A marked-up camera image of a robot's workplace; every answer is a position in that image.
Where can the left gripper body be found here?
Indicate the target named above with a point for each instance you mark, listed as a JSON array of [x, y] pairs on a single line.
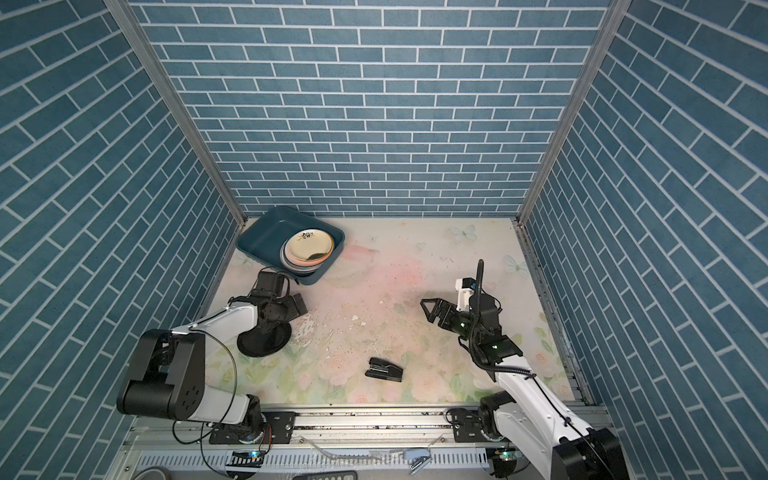
[[280, 313]]

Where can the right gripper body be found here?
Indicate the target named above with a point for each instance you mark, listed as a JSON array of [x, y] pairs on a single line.
[[463, 325]]

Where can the black plate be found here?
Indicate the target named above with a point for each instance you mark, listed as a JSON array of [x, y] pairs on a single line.
[[264, 339]]

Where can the cream yellow plate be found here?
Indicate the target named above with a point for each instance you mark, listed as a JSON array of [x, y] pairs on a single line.
[[310, 244]]

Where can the white plate cloud emblem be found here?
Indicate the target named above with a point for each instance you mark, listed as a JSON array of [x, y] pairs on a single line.
[[305, 268]]

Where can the orange plate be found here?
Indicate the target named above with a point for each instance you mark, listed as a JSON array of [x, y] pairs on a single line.
[[293, 260]]

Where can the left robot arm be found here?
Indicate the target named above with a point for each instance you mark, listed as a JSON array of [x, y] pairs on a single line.
[[166, 374]]

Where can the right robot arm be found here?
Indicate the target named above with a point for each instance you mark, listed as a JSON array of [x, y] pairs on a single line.
[[556, 441]]

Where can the teal plastic bin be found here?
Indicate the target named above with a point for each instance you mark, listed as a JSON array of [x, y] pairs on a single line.
[[263, 240]]

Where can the black stapler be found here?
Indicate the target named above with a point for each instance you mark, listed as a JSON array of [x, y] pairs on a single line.
[[385, 370]]

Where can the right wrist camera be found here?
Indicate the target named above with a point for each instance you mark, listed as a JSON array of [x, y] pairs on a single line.
[[465, 292]]

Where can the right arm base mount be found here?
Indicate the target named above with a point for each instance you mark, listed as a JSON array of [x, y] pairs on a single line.
[[471, 426]]

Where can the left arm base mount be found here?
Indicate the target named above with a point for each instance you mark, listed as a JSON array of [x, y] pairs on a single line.
[[270, 428]]

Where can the aluminium front rail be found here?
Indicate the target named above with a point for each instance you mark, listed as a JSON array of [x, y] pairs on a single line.
[[333, 442]]

